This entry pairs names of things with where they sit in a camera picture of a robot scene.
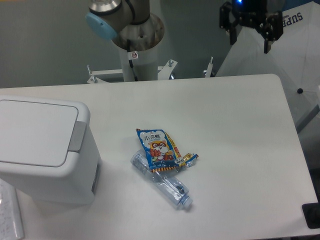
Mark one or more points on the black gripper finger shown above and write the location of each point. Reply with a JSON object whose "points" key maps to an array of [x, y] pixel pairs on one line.
{"points": [[271, 29], [229, 18]]}

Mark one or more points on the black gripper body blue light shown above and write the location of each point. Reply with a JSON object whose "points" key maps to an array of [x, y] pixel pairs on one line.
{"points": [[251, 13]]}

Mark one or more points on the white push-lid trash can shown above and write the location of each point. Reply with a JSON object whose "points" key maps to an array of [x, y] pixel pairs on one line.
{"points": [[47, 149]]}

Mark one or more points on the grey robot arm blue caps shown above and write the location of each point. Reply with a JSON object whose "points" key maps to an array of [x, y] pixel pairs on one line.
{"points": [[107, 18]]}

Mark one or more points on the white SUPERIOR umbrella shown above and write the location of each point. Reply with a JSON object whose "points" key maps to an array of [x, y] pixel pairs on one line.
{"points": [[294, 58]]}

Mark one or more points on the small yellow blue wrapper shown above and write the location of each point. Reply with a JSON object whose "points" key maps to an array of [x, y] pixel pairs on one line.
{"points": [[189, 160]]}

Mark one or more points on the blue cartoon snack bag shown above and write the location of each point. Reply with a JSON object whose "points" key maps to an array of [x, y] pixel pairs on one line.
{"points": [[161, 152]]}

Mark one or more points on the crushed clear plastic bottle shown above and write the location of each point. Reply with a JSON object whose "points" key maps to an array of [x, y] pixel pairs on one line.
{"points": [[171, 188]]}

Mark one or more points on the black device at table edge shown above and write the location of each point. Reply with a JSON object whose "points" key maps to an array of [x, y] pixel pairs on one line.
{"points": [[311, 213]]}

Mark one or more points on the paper in plastic sleeve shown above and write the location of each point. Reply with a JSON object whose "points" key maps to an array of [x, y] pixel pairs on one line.
{"points": [[11, 225]]}

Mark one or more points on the white metal frame bracket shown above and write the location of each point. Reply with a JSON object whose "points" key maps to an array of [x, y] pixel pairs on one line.
{"points": [[134, 73]]}

